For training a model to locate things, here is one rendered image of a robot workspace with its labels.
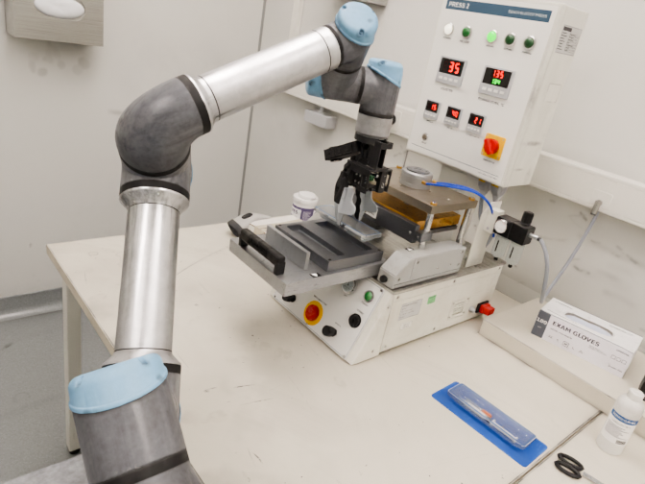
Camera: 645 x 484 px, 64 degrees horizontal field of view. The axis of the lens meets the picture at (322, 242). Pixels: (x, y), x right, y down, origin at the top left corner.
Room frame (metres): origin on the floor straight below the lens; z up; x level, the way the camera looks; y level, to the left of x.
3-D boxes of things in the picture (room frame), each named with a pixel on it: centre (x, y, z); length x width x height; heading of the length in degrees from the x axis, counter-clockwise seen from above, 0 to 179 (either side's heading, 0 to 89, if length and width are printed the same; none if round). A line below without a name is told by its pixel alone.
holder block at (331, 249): (1.10, -0.01, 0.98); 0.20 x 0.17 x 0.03; 43
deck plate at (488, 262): (1.30, -0.23, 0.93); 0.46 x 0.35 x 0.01; 133
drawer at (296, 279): (1.06, 0.02, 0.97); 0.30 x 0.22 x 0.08; 133
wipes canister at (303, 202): (1.67, 0.08, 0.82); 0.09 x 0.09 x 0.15
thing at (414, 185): (1.28, -0.24, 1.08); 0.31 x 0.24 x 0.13; 43
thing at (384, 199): (1.27, -0.21, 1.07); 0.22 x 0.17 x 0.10; 43
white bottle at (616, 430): (0.86, -0.66, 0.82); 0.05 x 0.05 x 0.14
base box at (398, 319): (1.26, -0.21, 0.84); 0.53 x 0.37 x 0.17; 133
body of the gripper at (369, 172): (1.11, -0.06, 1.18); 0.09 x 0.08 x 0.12; 43
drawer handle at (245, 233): (0.97, 0.12, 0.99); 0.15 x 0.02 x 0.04; 43
